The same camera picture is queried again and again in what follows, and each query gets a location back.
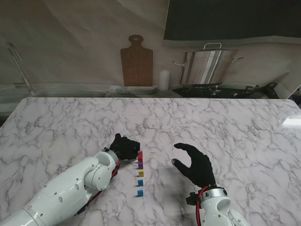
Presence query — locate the steel stockpot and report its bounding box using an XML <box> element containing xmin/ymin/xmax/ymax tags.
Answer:
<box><xmin>173</xmin><ymin>42</ymin><xmax>244</xmax><ymax>85</ymax></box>

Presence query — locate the brown wooden cutting board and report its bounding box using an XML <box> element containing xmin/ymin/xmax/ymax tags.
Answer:
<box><xmin>120</xmin><ymin>34</ymin><xmax>154</xmax><ymax>87</ymax></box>

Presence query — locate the black gas stove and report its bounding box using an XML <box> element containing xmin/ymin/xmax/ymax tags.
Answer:
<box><xmin>173</xmin><ymin>82</ymin><xmax>247</xmax><ymax>99</ymax></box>

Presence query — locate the red left arm cable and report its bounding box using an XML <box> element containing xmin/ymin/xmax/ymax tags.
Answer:
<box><xmin>77</xmin><ymin>158</ymin><xmax>121</xmax><ymax>215</ymax></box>

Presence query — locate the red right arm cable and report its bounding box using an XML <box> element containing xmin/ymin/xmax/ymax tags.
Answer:
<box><xmin>196</xmin><ymin>186</ymin><xmax>210</xmax><ymax>226</ymax></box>

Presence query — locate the white candle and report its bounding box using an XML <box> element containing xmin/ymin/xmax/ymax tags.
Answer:
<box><xmin>158</xmin><ymin>69</ymin><xmax>171</xmax><ymax>91</ymax></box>

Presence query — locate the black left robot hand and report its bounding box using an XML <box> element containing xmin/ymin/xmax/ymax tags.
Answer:
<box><xmin>108</xmin><ymin>133</ymin><xmax>141</xmax><ymax>161</ymax></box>

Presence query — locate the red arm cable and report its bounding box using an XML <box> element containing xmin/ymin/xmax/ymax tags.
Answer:
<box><xmin>196</xmin><ymin>186</ymin><xmax>210</xmax><ymax>226</ymax></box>
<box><xmin>77</xmin><ymin>158</ymin><xmax>121</xmax><ymax>215</ymax></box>

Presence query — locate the black right wrist camera bracket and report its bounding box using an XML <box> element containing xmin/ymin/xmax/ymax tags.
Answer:
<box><xmin>186</xmin><ymin>192</ymin><xmax>201</xmax><ymax>207</ymax></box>

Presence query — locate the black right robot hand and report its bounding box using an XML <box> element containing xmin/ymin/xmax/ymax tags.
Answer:
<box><xmin>171</xmin><ymin>143</ymin><xmax>217</xmax><ymax>189</ymax></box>

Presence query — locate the stack of white plates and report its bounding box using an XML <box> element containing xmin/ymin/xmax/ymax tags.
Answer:
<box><xmin>116</xmin><ymin>85</ymin><xmax>158</xmax><ymax>95</ymax></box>

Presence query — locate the dark range hood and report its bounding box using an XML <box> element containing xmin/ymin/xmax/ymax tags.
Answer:
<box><xmin>163</xmin><ymin>0</ymin><xmax>301</xmax><ymax>41</ymax></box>

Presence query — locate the steel sink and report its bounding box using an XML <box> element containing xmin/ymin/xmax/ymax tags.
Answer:
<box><xmin>0</xmin><ymin>83</ymin><xmax>111</xmax><ymax>97</ymax></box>

